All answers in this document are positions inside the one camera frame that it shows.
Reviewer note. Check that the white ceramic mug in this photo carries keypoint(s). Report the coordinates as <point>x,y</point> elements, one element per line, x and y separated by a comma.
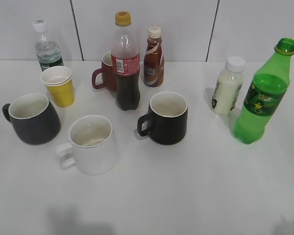
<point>92,146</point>

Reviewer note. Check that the cola bottle yellow cap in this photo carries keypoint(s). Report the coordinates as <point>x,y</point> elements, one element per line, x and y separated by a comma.
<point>126,62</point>

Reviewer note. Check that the clear water bottle green label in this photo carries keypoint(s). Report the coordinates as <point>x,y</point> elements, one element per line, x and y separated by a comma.
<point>46,48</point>

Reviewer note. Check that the yellow paper cup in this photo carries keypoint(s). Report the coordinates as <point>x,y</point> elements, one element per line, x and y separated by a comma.
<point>61,90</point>

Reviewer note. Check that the dark gray round mug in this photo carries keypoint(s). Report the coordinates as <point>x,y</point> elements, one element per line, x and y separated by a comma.
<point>34,118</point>

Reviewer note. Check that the green sprite bottle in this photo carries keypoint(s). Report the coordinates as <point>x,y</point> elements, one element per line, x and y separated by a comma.
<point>269,84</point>

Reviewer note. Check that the red-brown ceramic mug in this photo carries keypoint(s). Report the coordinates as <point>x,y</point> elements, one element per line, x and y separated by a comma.
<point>106,71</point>

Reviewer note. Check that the white milk bottle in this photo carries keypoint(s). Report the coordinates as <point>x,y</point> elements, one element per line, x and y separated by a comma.
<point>228,85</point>

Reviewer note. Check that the white inner paper cup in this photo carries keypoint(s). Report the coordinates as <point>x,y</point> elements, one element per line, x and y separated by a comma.
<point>56,75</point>

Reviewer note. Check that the black ceramic mug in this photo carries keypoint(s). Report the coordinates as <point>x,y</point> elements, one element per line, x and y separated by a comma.
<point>166,120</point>

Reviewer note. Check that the brown coffee drink bottle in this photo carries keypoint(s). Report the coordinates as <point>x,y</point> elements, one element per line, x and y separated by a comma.
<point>154,58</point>

